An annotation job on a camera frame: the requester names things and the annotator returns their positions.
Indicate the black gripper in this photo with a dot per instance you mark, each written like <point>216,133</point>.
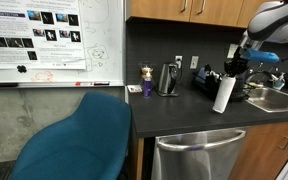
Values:
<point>236,65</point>

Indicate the white paper towel roll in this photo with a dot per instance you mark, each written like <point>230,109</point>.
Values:
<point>223,94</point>

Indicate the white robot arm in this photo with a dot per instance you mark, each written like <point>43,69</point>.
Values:
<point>269,24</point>

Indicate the black dish rack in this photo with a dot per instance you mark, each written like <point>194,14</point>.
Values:
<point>208,82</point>

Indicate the stainless steel sink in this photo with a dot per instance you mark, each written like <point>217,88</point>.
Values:
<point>268,99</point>

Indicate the soap dispenser bottle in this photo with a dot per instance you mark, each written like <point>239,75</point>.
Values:
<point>279,83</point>

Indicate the wooden upper cabinets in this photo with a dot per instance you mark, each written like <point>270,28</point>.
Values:
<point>233,13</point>

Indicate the stainless electric kettle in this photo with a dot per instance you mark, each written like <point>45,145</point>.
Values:
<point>168,80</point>

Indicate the purple spray bottle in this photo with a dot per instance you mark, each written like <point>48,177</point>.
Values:
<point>147,85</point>

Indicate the wooden lower cabinet doors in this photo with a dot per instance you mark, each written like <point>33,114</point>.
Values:
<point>263,154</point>

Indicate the stainless dishwasher door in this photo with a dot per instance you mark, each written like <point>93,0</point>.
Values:
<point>204,155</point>

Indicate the small card on counter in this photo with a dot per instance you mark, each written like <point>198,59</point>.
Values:
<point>134,88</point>

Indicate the white whiteboard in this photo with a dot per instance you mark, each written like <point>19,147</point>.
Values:
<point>103,35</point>

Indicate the blue fabric chair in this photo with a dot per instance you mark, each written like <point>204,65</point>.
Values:
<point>90,144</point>

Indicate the research poster on whiteboard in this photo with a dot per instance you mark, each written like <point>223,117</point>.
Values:
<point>41,34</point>

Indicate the black whiteboard eraser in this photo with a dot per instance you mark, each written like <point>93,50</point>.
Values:
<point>8,85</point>

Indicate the white paper note on wall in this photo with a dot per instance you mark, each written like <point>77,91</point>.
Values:
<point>231,51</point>

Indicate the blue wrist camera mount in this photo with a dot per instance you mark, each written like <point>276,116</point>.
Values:
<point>256,55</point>

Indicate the white light switch plate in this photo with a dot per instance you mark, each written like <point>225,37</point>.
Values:
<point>194,62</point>

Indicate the white wall outlet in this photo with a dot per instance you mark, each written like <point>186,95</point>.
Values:
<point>178,60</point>

